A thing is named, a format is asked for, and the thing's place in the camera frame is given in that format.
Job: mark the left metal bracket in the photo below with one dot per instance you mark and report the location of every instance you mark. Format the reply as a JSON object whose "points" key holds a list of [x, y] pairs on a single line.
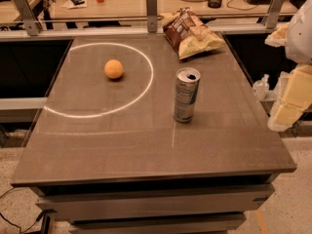
{"points": [[31, 23]]}

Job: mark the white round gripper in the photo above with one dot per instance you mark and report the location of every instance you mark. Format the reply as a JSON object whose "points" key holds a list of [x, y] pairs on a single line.
{"points": [[301, 36]]}

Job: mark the clear sanitizer bottle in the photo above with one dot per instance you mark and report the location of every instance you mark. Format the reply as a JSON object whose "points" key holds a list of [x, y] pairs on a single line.
{"points": [[261, 87]]}

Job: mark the upper metal drawer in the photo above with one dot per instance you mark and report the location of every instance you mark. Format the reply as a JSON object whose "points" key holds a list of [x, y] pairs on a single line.
{"points": [[189, 201]]}

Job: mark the brown yellow chip bag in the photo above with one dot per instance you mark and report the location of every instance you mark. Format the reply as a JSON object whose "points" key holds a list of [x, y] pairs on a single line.
{"points": [[188, 35]]}

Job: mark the silver blue redbull can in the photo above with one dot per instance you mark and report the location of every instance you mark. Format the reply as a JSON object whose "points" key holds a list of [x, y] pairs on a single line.
{"points": [[186, 89]]}

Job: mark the lower metal drawer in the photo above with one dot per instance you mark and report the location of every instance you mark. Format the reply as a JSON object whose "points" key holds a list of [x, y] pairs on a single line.
{"points": [[180, 224]]}

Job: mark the orange fruit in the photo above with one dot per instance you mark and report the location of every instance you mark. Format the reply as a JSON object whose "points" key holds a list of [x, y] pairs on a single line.
{"points": [[114, 69]]}

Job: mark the metal bracket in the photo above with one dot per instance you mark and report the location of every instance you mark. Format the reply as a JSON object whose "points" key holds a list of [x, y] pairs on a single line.
{"points": [[271, 18], [151, 15], [31, 23]]}

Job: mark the right metal bracket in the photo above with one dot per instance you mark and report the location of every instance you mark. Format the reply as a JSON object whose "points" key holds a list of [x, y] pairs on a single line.
{"points": [[271, 18]]}

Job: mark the middle metal bracket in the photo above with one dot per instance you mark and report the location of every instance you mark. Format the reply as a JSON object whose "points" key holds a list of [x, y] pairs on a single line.
{"points": [[151, 15]]}

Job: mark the metal drawer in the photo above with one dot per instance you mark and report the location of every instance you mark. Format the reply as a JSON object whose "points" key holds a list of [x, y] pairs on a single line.
{"points": [[180, 224], [189, 201]]}

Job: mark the black mesh pen cup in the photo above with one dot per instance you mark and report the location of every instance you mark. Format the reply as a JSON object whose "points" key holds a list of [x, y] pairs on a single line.
{"points": [[214, 3]]}

